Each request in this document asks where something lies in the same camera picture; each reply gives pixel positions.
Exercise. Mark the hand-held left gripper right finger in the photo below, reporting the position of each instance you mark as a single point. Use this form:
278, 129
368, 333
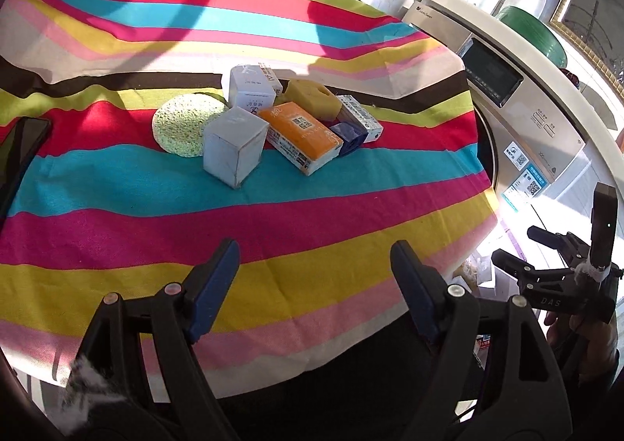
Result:
414, 285

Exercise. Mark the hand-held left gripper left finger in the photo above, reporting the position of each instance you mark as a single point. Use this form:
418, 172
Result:
217, 285

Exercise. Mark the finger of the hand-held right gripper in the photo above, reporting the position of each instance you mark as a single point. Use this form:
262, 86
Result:
551, 236
512, 268

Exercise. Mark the person's right hand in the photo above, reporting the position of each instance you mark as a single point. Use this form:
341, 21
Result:
597, 348

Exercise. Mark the clear plastic bag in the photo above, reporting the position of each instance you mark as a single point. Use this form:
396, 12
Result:
470, 273

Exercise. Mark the beige washing machine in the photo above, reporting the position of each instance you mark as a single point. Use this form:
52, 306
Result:
536, 119

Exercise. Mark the striped colourful tablecloth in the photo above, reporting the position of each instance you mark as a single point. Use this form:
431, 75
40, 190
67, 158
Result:
146, 187

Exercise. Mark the grey cube box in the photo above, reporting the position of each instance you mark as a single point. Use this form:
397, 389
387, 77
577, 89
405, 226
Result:
234, 148

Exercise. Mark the white fluffy wad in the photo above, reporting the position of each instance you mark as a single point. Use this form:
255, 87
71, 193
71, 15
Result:
90, 385

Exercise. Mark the green round sponge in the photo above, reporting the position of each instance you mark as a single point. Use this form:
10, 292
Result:
180, 126

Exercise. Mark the dark blue box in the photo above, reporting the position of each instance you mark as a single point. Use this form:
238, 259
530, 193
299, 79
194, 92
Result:
347, 136

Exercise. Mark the orange tissue packet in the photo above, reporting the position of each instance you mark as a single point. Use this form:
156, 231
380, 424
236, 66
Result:
302, 134

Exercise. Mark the white box with barcode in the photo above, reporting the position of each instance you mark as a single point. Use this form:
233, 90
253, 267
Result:
363, 117

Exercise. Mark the white box with deer print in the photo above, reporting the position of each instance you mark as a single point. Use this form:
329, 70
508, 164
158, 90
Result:
248, 90

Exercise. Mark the green plastic basin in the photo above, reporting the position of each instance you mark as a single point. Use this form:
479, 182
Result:
531, 34

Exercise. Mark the yellow sponge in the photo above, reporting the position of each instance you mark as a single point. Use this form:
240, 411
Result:
312, 97

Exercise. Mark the white box with black print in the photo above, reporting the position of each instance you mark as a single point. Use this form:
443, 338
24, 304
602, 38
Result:
272, 76

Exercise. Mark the black smartphone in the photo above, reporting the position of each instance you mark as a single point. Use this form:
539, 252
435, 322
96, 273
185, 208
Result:
22, 153

